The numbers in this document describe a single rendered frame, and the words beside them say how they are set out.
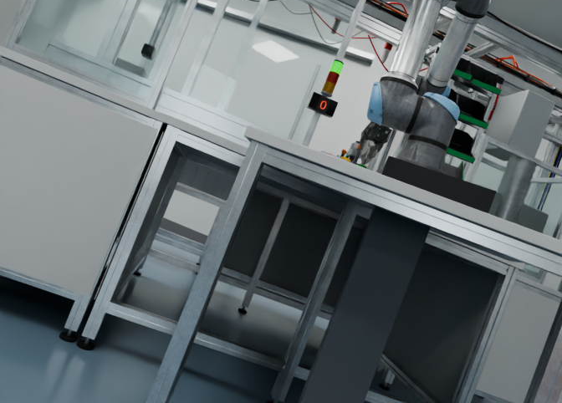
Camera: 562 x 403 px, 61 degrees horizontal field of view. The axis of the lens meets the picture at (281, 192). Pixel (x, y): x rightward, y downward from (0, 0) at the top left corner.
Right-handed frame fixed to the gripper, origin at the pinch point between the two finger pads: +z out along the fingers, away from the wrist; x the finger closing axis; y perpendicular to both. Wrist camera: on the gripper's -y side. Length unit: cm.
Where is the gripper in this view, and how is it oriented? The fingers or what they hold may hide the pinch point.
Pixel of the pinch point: (364, 161)
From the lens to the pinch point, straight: 186.8
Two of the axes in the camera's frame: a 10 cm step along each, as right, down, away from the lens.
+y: 1.7, 0.2, -9.9
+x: 9.1, 3.7, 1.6
